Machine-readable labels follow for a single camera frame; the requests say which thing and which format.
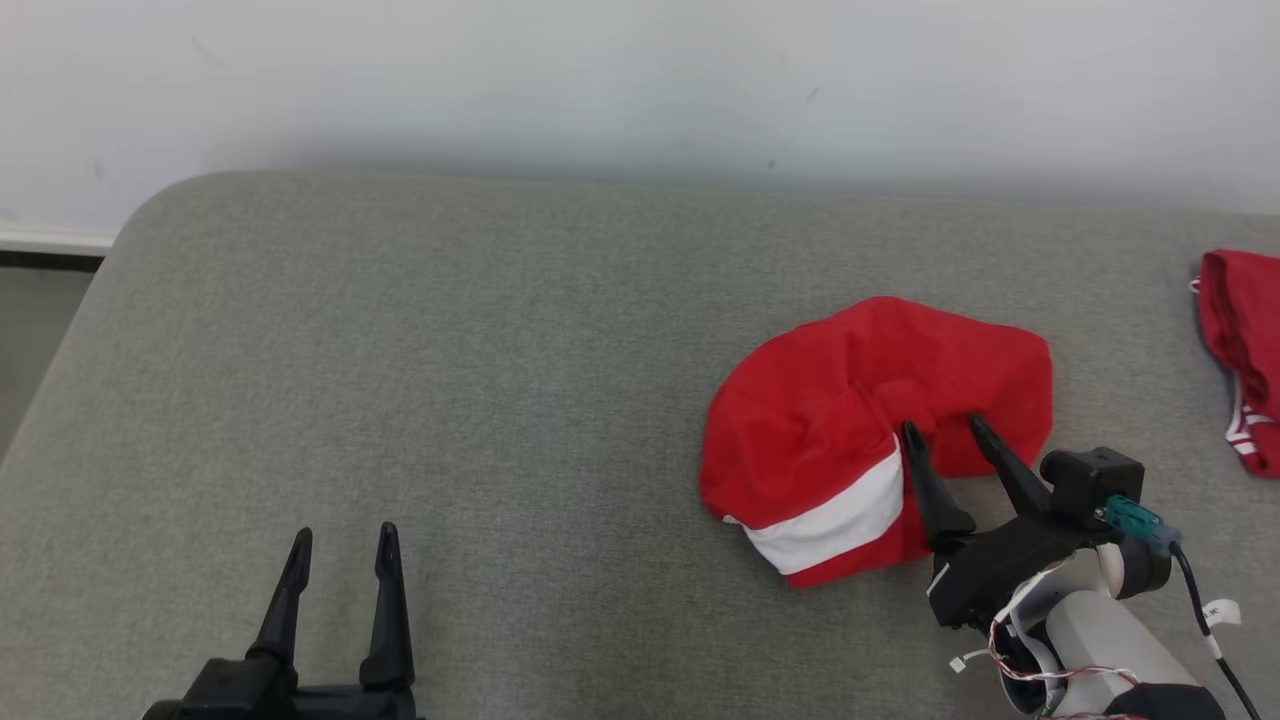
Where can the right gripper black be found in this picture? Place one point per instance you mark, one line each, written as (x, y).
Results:
(990, 575)

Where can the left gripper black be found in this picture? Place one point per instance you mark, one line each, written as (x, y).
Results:
(350, 705)

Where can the red shorts with white stripe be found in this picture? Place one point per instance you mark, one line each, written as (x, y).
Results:
(800, 420)

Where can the red jersey with white sleeves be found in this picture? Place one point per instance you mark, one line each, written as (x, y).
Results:
(1250, 320)

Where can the grey fabric sofa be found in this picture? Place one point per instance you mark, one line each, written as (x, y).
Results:
(500, 400)

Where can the white baseboard strip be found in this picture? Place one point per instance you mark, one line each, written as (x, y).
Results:
(50, 240)

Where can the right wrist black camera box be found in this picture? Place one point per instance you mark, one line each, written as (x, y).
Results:
(1095, 480)

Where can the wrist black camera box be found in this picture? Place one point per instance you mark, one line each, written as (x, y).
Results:
(1095, 480)
(230, 690)

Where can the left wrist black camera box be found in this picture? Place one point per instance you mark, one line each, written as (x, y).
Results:
(230, 690)

